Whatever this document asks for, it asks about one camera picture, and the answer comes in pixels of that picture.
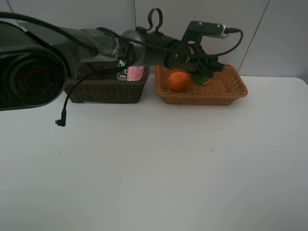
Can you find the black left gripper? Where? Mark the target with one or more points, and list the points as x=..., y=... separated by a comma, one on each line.
x=192, y=59

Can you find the orange mandarin fruit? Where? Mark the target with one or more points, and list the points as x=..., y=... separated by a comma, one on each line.
x=178, y=81

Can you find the pink squeeze bottle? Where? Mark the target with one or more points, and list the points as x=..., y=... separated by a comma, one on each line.
x=135, y=73

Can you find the dark green pump bottle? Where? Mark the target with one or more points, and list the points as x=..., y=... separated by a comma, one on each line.
x=123, y=73

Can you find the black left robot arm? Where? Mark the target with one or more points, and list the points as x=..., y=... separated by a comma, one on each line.
x=36, y=62

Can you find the orange wicker basket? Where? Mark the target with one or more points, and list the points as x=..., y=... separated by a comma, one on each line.
x=223, y=89

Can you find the dark brown wicker basket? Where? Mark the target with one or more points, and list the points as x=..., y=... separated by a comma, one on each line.
x=105, y=88

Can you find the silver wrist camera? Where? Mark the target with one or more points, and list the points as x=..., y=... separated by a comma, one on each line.
x=196, y=30

